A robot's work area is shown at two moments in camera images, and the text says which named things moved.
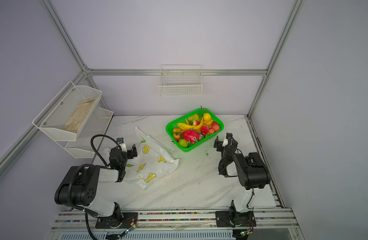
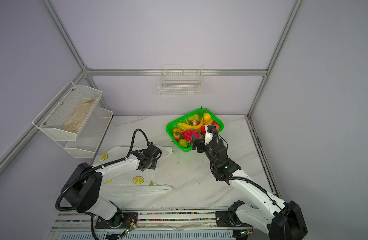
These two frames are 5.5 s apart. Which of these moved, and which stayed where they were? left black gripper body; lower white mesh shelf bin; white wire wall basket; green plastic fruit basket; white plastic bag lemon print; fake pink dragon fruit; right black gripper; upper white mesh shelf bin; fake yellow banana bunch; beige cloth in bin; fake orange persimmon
Moved: white plastic bag lemon print; right black gripper; left black gripper body
Stayed: upper white mesh shelf bin; fake yellow banana bunch; fake pink dragon fruit; beige cloth in bin; fake orange persimmon; green plastic fruit basket; lower white mesh shelf bin; white wire wall basket
